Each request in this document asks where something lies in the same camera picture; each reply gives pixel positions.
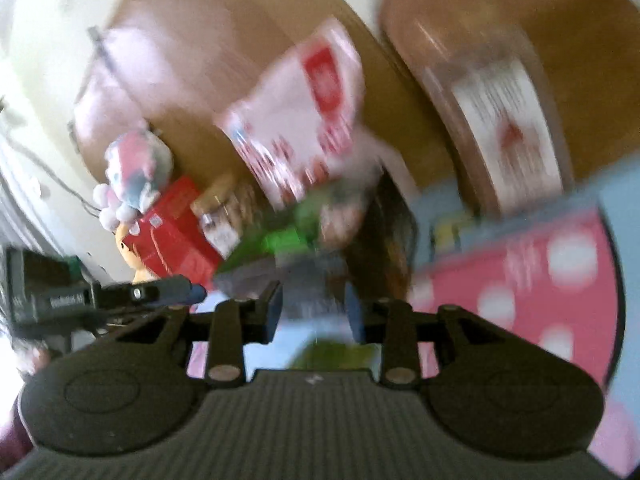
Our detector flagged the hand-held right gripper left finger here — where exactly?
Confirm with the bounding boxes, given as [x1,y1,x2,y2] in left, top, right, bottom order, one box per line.
[107,281,284,389]

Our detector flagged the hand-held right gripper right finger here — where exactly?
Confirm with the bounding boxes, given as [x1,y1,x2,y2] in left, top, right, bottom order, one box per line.
[344,284,511,389]

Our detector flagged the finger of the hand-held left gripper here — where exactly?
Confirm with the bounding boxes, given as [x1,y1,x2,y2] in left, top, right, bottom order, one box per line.
[95,276,207,311]

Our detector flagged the green snack packet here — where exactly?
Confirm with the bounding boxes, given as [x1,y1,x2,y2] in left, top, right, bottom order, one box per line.
[215,187,331,296]

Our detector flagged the black cardboard box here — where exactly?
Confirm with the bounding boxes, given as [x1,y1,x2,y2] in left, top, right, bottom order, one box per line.
[345,170,420,301]

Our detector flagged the yellow plush toy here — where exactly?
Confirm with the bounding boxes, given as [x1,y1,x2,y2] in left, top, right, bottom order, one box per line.
[114,222,162,284]

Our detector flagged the red gift bag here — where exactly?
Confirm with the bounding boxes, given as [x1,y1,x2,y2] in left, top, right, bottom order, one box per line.
[122,176,224,282]

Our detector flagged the small clear nut jar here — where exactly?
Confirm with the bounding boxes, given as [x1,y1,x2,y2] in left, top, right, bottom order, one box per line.
[192,174,257,257]

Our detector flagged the pink plush toy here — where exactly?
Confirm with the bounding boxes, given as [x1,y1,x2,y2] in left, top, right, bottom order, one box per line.
[92,129,174,232]

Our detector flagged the cartoon printed bedsheet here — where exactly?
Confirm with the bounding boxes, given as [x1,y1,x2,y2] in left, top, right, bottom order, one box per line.
[187,160,640,466]

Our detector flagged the pink snack bag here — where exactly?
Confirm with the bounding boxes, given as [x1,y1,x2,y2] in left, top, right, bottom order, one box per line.
[214,19,367,211]

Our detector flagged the large clear nut jar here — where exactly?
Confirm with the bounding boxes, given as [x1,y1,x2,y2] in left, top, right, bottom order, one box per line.
[414,35,573,213]

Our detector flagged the wooden board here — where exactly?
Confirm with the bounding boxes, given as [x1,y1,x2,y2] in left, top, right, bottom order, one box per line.
[75,0,453,191]

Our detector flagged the brown seat cushion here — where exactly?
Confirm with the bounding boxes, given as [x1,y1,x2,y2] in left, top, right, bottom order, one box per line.
[380,0,640,191]

